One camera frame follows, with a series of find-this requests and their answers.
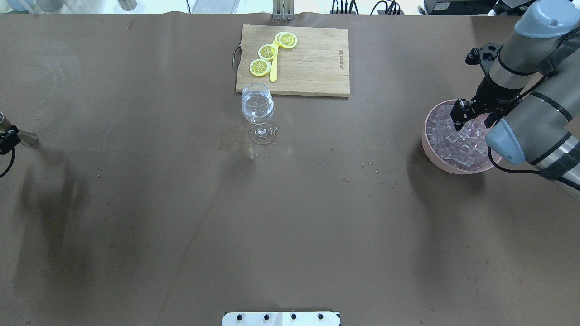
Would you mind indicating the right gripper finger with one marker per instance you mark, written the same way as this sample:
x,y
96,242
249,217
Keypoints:
x,y
460,105
462,117

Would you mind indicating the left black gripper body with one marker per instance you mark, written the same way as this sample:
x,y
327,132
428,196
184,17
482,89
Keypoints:
x,y
6,140

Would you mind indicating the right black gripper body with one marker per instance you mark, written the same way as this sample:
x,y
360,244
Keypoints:
x,y
495,93

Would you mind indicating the steel jigger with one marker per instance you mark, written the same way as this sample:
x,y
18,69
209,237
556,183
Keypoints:
x,y
28,139

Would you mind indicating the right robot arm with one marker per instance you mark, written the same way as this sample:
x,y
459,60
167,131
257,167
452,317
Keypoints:
x,y
530,93

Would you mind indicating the pink bowl of ice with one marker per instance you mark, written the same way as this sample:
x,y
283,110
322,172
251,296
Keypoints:
x,y
461,152

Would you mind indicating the clear wine glass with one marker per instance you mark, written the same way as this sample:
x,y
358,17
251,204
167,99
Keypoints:
x,y
257,106

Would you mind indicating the black power adapter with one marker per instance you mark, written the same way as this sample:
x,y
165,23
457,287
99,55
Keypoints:
x,y
458,7

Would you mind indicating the bamboo cutting board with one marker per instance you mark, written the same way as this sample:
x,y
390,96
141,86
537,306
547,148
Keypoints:
x,y
317,66

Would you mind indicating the lemon slice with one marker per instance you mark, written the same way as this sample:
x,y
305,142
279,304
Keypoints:
x,y
259,67
268,51
287,40

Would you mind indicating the yellow plastic knife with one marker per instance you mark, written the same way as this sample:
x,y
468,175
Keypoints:
x,y
273,75

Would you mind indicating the lemon slice middle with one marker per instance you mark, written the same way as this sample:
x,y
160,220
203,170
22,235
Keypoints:
x,y
268,51

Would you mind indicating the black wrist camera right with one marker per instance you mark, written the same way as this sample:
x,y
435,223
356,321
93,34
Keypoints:
x,y
483,56

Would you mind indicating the aluminium frame post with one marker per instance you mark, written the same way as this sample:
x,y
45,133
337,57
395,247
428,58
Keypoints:
x,y
283,10

